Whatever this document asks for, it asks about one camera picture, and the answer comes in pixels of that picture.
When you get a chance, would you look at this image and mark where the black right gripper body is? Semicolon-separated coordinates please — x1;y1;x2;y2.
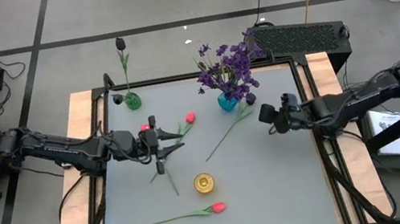
254;90;311;138

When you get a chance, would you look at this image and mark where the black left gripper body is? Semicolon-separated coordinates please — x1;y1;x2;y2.
105;114;166;184

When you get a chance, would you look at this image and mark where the red artificial tulip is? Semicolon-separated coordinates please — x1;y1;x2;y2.
139;119;182;202
138;111;206;185
133;200;229;224

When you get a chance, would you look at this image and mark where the purple artificial flower stem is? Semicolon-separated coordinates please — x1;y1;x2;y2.
213;27;275;110
194;42;218;73
194;65;224;98

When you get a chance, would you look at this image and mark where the green textured glass vase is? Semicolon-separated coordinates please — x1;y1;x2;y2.
123;90;144;113

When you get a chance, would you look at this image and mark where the yellow textured glass vase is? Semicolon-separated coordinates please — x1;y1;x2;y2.
192;170;218;197

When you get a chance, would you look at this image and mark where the blue textured glass vase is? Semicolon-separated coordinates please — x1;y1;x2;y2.
215;89;243;115

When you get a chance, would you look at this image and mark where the black perforated computer case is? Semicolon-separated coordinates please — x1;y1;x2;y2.
242;10;357;88

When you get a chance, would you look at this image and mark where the light wooden table board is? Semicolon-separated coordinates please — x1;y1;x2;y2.
27;43;397;224

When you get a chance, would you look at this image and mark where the grey table mat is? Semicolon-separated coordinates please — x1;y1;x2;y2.
76;56;342;224

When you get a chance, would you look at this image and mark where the black aluminium table frame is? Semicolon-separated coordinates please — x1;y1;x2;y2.
31;28;400;224

